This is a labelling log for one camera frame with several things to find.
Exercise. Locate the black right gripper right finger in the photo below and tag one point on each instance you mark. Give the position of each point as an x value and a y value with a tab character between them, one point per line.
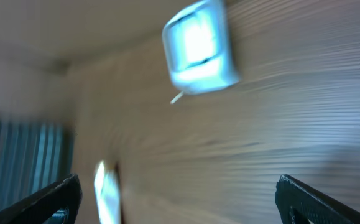
297	203

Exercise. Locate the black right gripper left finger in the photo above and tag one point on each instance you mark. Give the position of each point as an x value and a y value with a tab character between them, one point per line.
65	195

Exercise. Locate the white tube gold cap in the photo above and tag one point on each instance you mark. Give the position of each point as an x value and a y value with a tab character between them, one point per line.
107	193

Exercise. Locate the white barcode scanner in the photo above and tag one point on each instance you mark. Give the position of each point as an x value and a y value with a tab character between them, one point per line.
198	49

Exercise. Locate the dark grey plastic basket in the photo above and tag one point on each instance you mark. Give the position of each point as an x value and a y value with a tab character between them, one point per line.
32	156

